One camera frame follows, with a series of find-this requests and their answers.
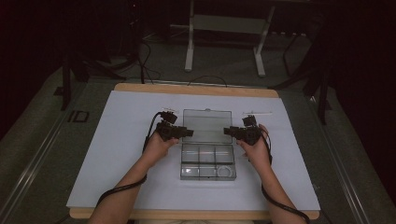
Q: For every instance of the person's left hand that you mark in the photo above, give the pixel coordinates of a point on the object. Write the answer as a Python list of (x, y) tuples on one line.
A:
[(157, 149)]

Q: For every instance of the black floor bracket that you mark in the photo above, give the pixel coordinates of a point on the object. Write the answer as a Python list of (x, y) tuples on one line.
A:
[(71, 116)]

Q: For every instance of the person's right hand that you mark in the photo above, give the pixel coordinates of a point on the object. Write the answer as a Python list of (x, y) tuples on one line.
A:
[(260, 155)]

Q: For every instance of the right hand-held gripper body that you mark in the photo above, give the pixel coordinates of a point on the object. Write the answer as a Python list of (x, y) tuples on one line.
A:
[(249, 133)]

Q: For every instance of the white metal table frame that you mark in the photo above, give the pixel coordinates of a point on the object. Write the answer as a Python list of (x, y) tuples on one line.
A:
[(229, 24)]

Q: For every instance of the black tripod pole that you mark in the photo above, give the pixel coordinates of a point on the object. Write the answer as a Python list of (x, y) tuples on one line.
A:
[(137, 37)]

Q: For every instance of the white table sheet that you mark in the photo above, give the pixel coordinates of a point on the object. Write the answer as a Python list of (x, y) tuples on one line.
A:
[(124, 124)]

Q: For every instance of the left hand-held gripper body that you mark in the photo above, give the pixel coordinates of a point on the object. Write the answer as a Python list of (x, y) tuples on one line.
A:
[(168, 132)]

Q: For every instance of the black metal stand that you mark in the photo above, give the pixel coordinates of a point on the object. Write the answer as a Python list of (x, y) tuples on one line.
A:
[(66, 84), (323, 93)]

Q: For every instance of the clear plastic compartment box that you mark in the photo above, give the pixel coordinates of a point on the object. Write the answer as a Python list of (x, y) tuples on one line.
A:
[(207, 155)]

